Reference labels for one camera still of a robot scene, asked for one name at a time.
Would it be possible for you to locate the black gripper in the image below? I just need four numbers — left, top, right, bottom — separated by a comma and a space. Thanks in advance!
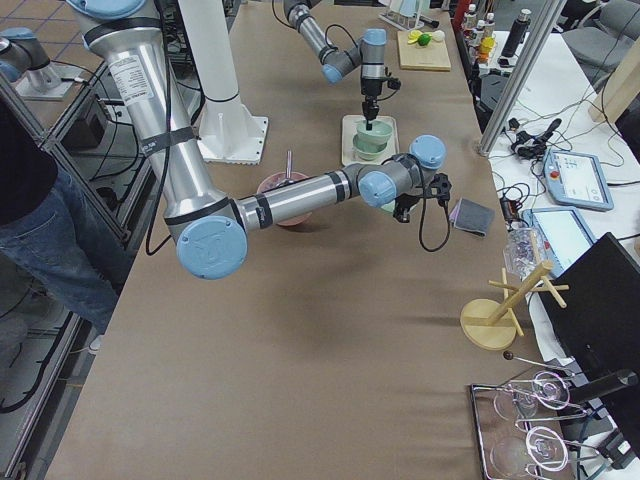
392, 173, 451, 223
360, 64, 401, 131

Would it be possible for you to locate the green bowl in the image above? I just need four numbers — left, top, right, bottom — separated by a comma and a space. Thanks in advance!
379, 200, 396, 215
352, 135, 387, 161
356, 120, 393, 144

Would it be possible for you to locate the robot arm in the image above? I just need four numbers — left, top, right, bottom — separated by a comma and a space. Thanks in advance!
72, 1, 448, 279
283, 1, 401, 131

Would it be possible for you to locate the green bowl on tray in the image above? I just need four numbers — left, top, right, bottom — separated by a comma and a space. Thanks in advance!
352, 135, 387, 161

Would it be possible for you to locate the cream serving tray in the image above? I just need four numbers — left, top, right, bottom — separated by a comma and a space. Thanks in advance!
341, 115, 400, 166

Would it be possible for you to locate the grey and pink cloth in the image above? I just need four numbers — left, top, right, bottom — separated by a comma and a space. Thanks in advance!
450, 198, 495, 237

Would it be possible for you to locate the wooden cutting board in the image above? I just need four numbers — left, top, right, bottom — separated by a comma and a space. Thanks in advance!
397, 31, 451, 72

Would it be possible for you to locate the metal scoop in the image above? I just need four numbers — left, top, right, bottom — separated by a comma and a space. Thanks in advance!
280, 150, 294, 185

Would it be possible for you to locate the green lime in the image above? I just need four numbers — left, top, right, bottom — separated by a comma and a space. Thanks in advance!
417, 33, 431, 47

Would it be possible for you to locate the clear glass cup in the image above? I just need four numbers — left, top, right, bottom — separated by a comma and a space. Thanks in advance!
503, 227, 547, 279

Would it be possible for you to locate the pink bowl with ice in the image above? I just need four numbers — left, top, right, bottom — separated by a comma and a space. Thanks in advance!
257, 171, 311, 227

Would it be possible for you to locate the teach pendant lower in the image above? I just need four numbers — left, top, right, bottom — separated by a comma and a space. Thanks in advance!
522, 206, 596, 277

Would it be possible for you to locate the teach pendant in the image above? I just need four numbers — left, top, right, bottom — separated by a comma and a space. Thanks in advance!
522, 206, 596, 277
543, 149, 614, 211

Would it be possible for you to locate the teach pendant upper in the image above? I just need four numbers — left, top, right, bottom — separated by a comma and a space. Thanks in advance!
543, 149, 614, 211

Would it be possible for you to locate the wooden mug tree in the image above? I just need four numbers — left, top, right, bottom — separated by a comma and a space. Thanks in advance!
460, 246, 568, 351

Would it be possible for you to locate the black water bottle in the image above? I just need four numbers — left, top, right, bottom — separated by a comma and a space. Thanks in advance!
500, 8, 531, 58

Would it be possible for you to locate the black monitor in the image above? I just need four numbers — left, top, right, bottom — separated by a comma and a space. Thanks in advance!
540, 232, 639, 380

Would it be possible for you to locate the standing person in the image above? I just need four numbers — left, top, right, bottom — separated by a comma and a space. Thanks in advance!
1, 105, 131, 354

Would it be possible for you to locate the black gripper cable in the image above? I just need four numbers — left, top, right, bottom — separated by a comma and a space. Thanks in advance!
416, 194, 451, 252

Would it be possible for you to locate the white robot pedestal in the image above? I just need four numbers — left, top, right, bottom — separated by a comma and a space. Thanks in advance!
179, 0, 268, 165

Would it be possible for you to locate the aluminium frame post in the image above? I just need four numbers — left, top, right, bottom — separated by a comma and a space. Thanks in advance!
478, 0, 566, 157

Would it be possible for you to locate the wire glass rack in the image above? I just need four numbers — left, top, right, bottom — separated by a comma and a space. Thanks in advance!
469, 350, 614, 479

